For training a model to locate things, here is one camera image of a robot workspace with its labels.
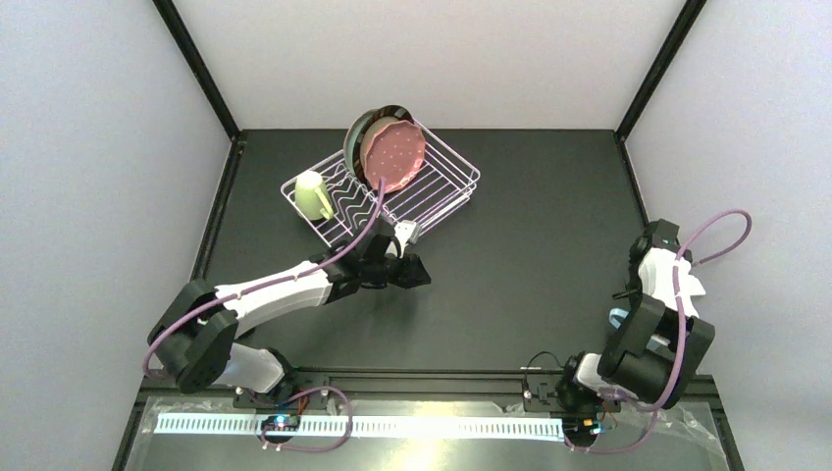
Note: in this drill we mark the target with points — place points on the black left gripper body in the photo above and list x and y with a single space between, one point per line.
403 268

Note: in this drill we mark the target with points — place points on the white wire dish rack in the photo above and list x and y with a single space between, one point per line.
444 183

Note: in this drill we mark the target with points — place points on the green ceramic mug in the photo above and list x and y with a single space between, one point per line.
311 197

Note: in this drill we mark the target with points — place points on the pink polka dot plate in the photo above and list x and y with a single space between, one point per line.
394 150

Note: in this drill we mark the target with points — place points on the mint green flower plate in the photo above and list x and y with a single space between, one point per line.
351 141

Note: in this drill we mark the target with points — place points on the blue ceramic mug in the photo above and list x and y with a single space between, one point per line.
616 317

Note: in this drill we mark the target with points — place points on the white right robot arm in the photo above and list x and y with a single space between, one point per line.
658 343

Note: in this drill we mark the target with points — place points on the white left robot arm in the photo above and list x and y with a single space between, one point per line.
197 339

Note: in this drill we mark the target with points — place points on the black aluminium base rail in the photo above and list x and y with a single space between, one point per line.
695 435

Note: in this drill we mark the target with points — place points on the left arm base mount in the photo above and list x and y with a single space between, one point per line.
278 413

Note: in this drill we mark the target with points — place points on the white slotted cable duct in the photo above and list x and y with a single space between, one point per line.
375 427

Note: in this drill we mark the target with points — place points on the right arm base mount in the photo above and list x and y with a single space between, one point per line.
550 385

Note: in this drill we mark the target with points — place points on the black left frame post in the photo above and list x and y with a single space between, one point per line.
172 18

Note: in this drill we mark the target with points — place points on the black frame post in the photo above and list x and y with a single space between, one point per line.
672 43
172 18

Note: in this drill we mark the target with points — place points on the black right frame post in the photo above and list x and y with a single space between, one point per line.
672 43

